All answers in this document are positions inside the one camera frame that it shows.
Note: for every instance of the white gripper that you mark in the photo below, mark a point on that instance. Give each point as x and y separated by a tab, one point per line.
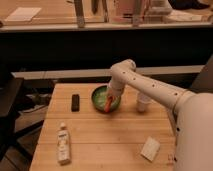
113	93

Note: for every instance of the white lotion bottle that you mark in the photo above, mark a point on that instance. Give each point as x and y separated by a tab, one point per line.
63	145

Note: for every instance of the black rectangular remote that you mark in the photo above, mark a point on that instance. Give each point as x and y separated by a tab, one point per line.
75	106

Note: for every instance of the white paper sheet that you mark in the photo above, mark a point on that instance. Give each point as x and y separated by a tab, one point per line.
23	14

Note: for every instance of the black chair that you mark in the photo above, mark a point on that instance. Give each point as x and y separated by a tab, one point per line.
12	101

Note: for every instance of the white folded napkin packet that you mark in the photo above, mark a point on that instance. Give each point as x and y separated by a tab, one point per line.
150	149

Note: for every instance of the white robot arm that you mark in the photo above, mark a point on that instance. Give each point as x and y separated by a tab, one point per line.
194	142

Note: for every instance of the white paper cup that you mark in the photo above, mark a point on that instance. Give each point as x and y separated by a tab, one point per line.
143	102

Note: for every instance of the green ceramic bowl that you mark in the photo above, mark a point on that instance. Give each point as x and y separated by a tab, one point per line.
99	99

